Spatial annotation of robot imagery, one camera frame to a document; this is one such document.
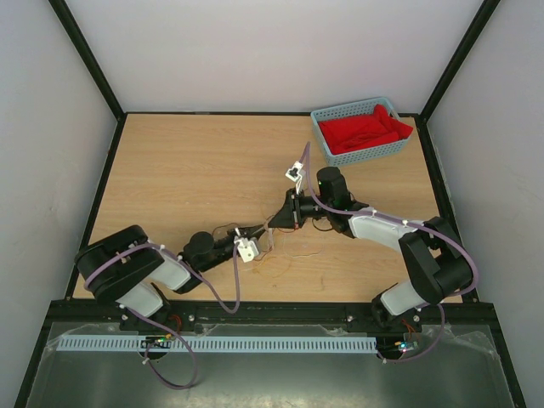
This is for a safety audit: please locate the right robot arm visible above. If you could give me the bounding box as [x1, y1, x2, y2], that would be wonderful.
[269, 161, 477, 331]

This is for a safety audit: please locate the right green circuit board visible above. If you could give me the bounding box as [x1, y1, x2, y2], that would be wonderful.
[394, 340, 419, 354]

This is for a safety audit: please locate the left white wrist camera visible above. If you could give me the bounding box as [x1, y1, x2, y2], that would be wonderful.
[234, 237, 261, 263]

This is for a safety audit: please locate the white wire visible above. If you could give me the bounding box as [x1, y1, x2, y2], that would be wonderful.
[254, 237, 324, 261]

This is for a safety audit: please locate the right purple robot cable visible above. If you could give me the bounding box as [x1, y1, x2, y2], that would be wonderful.
[299, 142, 480, 365]

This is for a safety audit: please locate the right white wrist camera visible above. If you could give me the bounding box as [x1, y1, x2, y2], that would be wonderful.
[285, 161, 305, 194]

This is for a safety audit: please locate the red cloth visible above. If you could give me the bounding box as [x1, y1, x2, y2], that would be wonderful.
[319, 105, 413, 155]

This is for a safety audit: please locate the green circuit board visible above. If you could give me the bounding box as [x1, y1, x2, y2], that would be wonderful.
[394, 340, 419, 354]
[139, 336, 172, 349]

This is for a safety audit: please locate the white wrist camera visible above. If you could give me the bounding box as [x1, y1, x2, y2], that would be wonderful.
[234, 237, 261, 263]
[285, 161, 305, 194]

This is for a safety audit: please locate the light blue slotted cable duct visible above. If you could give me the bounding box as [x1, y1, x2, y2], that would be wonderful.
[55, 335, 377, 354]

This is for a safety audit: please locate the red wire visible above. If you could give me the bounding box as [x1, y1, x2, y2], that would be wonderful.
[254, 186, 358, 277]

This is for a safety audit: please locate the light blue plastic basket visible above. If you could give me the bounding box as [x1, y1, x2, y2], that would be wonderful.
[310, 97, 414, 167]

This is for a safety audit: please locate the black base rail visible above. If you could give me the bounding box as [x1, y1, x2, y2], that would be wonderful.
[44, 299, 498, 335]

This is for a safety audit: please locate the left green circuit board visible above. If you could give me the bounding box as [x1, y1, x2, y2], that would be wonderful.
[139, 336, 172, 349]

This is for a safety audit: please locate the black aluminium frame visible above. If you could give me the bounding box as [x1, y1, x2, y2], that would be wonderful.
[14, 0, 526, 407]

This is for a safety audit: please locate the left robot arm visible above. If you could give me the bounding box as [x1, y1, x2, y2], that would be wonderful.
[75, 225, 265, 330]

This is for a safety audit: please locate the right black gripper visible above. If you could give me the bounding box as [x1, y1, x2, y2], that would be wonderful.
[269, 186, 333, 230]

